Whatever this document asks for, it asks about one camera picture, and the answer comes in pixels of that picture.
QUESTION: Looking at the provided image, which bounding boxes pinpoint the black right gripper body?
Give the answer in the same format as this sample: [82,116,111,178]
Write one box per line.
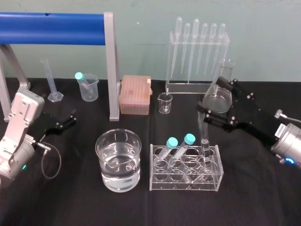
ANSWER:
[234,103,282,147]

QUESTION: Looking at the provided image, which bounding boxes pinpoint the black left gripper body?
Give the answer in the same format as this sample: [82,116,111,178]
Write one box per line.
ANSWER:
[28,111,64,142]

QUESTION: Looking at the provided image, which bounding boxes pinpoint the glass test tube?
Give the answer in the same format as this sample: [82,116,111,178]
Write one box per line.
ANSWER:
[197,105,213,175]

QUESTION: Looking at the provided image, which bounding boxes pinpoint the clear plastic beaker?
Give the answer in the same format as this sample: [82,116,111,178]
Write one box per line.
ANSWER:
[77,73,99,102]

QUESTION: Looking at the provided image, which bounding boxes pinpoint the teal capped plastic tube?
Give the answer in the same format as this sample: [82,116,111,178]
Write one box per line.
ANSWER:
[172,133,197,163]
[74,72,93,95]
[153,137,179,166]

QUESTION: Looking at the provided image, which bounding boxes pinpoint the clear acrylic pipette rack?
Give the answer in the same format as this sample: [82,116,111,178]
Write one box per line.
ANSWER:
[165,31,230,95]

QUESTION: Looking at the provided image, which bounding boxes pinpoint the small glass beaker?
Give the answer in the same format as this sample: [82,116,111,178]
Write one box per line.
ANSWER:
[157,92,174,114]

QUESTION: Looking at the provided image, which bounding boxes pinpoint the large glass beaker with water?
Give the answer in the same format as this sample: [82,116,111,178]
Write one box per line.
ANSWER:
[95,128,143,193]

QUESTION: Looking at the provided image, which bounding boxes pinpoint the clear acrylic test tube rack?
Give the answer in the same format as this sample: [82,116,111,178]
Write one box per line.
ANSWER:
[149,144,224,192]

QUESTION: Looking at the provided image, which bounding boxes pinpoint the blue tube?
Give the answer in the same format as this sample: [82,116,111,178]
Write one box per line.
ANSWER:
[0,12,105,47]

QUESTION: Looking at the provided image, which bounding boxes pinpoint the glass conical flask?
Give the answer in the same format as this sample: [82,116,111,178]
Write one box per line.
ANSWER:
[202,57,235,114]

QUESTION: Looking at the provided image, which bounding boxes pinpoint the clear plastic graduated cylinder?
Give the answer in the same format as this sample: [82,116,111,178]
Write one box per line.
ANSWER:
[40,58,64,103]

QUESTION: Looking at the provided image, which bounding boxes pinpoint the grey slanted stand leg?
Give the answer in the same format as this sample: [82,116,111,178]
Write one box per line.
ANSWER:
[0,43,32,123]

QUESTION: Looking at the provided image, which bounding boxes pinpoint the clear plastic pipette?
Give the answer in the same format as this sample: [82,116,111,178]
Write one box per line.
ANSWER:
[180,22,191,75]
[211,23,227,76]
[196,22,208,75]
[169,16,184,79]
[204,22,217,75]
[188,18,200,85]

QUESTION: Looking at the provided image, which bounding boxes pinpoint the beige pipette tip box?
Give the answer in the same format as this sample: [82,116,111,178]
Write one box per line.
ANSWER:
[119,75,152,115]

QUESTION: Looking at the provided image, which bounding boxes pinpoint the black table cloth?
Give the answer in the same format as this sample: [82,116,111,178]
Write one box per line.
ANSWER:
[0,77,301,226]

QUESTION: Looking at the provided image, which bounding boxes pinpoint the thin dark cable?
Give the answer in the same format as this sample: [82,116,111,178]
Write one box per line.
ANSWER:
[35,139,63,180]

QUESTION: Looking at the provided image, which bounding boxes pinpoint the grey upright stand post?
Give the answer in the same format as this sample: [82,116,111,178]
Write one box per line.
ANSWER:
[103,12,123,121]

